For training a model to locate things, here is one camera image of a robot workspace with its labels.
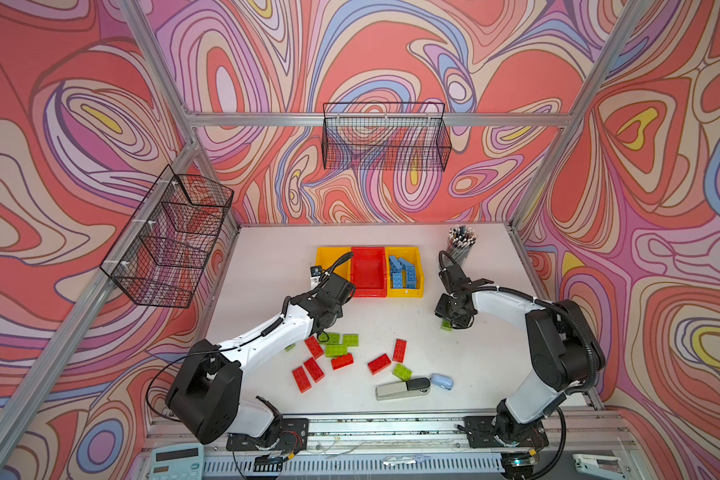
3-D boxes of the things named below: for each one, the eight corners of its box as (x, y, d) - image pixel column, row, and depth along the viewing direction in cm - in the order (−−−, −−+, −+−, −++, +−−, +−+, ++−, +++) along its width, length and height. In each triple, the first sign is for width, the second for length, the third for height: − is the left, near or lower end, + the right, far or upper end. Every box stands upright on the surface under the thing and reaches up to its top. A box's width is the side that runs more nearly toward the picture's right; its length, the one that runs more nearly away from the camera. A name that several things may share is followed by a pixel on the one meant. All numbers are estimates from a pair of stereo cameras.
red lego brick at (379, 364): (372, 376, 85) (372, 373, 83) (366, 365, 87) (366, 362, 85) (391, 365, 87) (392, 363, 85) (385, 355, 89) (386, 352, 87)
